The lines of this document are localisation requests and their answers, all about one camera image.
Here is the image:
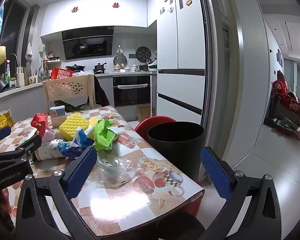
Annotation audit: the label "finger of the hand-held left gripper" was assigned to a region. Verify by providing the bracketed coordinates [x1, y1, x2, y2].
[0, 135, 42, 167]
[0, 126, 12, 147]

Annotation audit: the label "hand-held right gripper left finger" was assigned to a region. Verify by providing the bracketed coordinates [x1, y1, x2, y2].
[15, 146, 98, 240]

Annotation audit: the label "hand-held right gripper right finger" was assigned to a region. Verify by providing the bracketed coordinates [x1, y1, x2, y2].
[201, 147, 282, 240]

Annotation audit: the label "leaf print paper cup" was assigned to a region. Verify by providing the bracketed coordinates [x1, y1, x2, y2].
[36, 139, 67, 161]

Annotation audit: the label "blue wrapper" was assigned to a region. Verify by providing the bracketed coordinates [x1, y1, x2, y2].
[61, 127, 94, 159]

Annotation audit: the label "black trash bin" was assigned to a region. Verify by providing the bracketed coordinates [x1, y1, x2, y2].
[147, 121, 205, 183]

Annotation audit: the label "gold foil packet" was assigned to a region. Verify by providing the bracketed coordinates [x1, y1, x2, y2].
[0, 110, 14, 130]

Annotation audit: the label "pink plastic bag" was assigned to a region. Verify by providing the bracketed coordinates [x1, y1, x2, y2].
[41, 124, 58, 142]

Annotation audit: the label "red snack packet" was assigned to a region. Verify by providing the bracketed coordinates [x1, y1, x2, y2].
[31, 113, 49, 137]

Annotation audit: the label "clear plastic bag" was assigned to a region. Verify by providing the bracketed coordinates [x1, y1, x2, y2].
[96, 155, 138, 188]

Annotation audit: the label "small brown cardboard box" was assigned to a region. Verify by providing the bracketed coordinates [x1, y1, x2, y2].
[51, 116, 65, 128]

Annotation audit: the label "green plastic bag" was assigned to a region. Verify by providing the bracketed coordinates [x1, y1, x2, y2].
[92, 119, 118, 152]

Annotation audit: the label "white blue tissue pack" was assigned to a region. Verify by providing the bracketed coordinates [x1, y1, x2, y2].
[49, 106, 66, 117]

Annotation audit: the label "checkered patterned tablecloth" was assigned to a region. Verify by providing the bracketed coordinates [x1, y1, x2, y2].
[0, 105, 205, 233]

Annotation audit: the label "dark green leafy vegetables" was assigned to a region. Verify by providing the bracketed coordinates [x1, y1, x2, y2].
[54, 100, 90, 112]

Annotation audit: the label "beige knife block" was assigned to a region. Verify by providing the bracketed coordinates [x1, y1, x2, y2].
[16, 66, 25, 87]

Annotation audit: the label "green spray bottle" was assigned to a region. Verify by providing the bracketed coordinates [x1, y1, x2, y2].
[5, 60, 11, 84]

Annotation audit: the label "beige plastic chair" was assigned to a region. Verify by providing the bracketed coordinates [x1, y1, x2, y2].
[42, 74, 97, 110]

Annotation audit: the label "black kitchen faucet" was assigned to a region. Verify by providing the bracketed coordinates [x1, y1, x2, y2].
[7, 53, 19, 75]

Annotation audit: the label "red plastic basket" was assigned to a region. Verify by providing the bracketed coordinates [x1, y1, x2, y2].
[51, 67, 75, 80]

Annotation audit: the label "black jacket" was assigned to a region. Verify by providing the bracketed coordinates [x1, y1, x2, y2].
[94, 76, 110, 108]

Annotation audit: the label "open cardboard box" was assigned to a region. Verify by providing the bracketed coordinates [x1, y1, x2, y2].
[137, 104, 155, 123]

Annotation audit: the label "black wok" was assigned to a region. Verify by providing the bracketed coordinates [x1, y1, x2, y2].
[65, 64, 86, 72]

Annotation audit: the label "black built-in oven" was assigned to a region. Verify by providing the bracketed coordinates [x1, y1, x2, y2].
[112, 76, 151, 108]

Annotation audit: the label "black cooking pot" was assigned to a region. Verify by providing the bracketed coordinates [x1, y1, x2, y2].
[93, 62, 107, 74]

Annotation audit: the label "dark kitchen window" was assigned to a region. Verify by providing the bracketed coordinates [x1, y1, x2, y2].
[0, 0, 28, 55]

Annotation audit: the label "round metal plate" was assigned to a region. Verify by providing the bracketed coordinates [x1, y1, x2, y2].
[113, 54, 127, 67]

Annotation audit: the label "black range hood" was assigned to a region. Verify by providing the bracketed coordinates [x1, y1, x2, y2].
[62, 26, 115, 60]

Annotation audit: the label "black round mould pan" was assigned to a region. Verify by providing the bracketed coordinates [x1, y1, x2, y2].
[136, 46, 153, 62]

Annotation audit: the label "white refrigerator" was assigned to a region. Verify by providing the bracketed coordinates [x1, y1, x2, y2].
[154, 0, 208, 125]

